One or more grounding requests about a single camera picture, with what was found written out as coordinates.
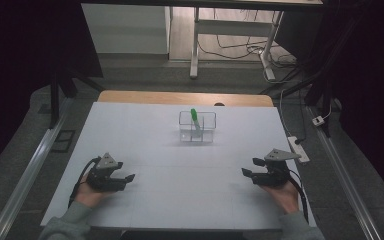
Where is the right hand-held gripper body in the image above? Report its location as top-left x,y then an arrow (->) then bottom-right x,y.
251,148 -> 302,187

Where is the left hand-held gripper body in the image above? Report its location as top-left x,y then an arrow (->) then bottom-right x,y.
85,152 -> 128,193

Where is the clear plastic divided organizer box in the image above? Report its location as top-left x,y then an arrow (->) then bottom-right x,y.
178,110 -> 217,144

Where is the green capped white marker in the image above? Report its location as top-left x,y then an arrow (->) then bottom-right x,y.
189,107 -> 204,138

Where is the person's left hand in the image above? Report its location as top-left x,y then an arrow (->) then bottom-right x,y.
74,175 -> 110,208

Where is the person's right hand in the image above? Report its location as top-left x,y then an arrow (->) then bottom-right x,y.
261,180 -> 300,215

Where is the white power strip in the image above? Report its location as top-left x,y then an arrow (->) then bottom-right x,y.
287,135 -> 311,164

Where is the white table mat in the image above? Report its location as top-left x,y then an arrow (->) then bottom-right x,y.
39,101 -> 318,231

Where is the black metal stand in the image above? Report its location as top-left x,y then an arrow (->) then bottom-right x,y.
48,66 -> 106,130
259,9 -> 364,138

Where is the dark curtain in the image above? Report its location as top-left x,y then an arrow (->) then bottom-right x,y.
323,0 -> 384,208
0,0 -> 103,181

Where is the white framed desk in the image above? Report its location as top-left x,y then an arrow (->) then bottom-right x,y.
79,0 -> 324,81

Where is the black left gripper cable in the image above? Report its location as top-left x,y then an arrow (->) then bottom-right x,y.
67,156 -> 101,208

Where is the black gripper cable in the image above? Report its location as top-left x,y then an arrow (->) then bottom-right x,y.
67,156 -> 101,208
288,169 -> 310,224

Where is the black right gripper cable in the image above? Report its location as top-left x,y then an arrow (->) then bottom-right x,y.
288,169 -> 310,224

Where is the white power strip cable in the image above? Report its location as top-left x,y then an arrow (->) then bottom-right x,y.
278,87 -> 294,138

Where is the black rectangular floor frame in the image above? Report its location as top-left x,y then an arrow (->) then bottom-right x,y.
50,129 -> 77,154

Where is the aluminium rail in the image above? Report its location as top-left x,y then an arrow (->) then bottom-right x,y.
306,106 -> 384,240
0,98 -> 74,240

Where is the black tangled floor cable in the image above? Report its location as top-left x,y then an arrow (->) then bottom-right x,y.
198,8 -> 298,68

